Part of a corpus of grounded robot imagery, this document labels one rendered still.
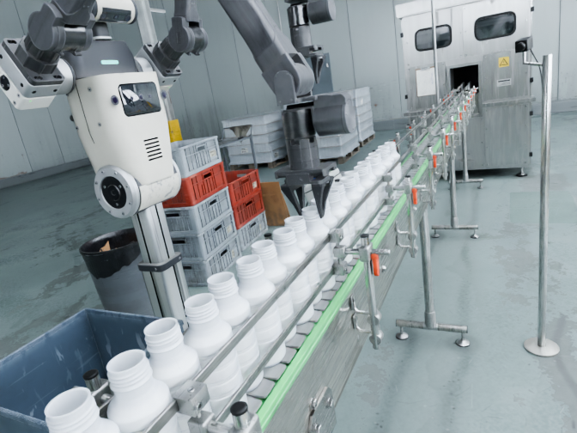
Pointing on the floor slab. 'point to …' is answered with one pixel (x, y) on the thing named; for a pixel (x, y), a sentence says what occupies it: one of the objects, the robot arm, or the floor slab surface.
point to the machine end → (475, 73)
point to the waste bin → (118, 271)
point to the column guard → (174, 131)
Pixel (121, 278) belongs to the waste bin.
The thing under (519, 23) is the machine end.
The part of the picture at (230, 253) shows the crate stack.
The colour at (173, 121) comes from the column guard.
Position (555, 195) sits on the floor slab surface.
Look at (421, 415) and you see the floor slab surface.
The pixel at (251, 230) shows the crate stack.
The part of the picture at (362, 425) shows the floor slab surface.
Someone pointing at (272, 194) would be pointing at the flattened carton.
